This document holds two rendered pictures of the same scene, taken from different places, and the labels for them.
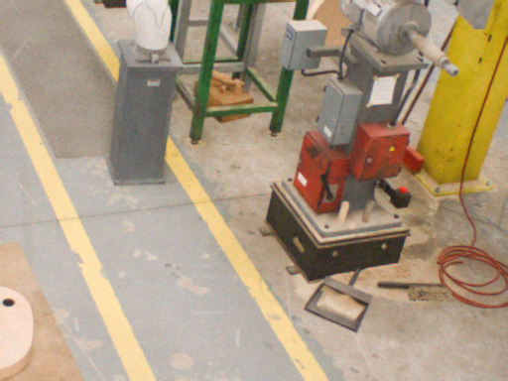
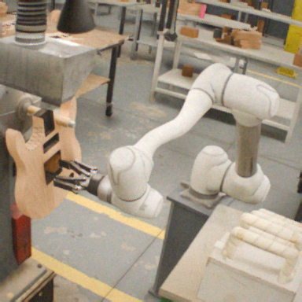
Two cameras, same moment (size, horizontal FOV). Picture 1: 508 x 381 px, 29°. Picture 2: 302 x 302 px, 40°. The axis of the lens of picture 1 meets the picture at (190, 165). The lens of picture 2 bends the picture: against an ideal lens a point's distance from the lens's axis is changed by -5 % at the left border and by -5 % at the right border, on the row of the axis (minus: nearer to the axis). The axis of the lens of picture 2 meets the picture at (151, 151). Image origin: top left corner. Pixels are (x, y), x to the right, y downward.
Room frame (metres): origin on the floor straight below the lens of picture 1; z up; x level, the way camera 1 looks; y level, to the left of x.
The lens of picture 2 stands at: (5.57, -1.20, 1.87)
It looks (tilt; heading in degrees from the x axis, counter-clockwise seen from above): 27 degrees down; 139
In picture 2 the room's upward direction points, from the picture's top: 9 degrees clockwise
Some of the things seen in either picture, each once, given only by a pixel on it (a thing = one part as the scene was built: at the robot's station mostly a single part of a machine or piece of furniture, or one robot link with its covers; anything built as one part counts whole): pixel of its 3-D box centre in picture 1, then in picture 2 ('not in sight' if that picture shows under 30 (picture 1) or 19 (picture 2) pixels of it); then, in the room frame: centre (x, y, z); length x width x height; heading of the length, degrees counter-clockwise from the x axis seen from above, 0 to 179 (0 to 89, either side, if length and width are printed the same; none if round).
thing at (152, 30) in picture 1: (153, 21); (211, 168); (4.34, 0.29, 0.87); 0.18 x 0.16 x 0.22; 22
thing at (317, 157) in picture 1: (321, 167); (6, 223); (3.88, -0.60, 0.49); 0.25 x 0.12 x 0.37; 27
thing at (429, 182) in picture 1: (445, 169); not in sight; (4.82, -1.44, 0.02); 0.40 x 0.40 x 0.02; 27
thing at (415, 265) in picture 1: (364, 214); not in sight; (4.24, -0.94, 0.02); 1.46 x 1.45 x 0.04; 27
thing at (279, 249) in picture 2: not in sight; (264, 244); (5.11, -0.35, 1.20); 0.20 x 0.03 x 0.03; 23
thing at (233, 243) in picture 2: not in sight; (232, 245); (5.03, -0.38, 1.15); 0.03 x 0.03 x 0.09
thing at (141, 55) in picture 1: (151, 50); (200, 189); (4.31, 0.28, 0.73); 0.22 x 0.18 x 0.06; 19
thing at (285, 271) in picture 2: not in sight; (287, 268); (5.19, -0.32, 1.15); 0.03 x 0.03 x 0.09
